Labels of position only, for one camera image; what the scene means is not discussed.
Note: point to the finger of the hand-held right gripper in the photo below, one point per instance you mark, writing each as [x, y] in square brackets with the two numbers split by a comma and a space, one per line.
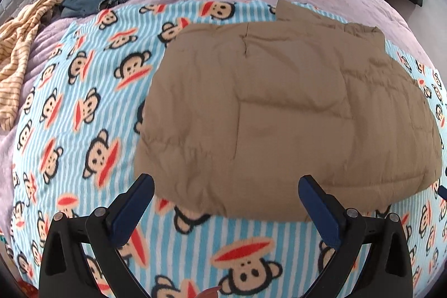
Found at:
[442, 193]

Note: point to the monkey print striped blanket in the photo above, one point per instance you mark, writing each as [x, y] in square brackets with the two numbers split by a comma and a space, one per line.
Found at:
[87, 92]

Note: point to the tan puffer jacket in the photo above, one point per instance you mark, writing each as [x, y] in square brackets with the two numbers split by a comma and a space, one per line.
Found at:
[279, 109]

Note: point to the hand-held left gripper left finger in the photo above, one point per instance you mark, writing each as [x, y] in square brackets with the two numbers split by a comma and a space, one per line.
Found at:
[132, 209]

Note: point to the yellow striped garment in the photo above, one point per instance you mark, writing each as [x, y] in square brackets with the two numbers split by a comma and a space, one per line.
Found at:
[17, 50]

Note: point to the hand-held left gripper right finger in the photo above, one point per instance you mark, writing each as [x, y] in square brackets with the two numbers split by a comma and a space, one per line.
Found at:
[320, 212]

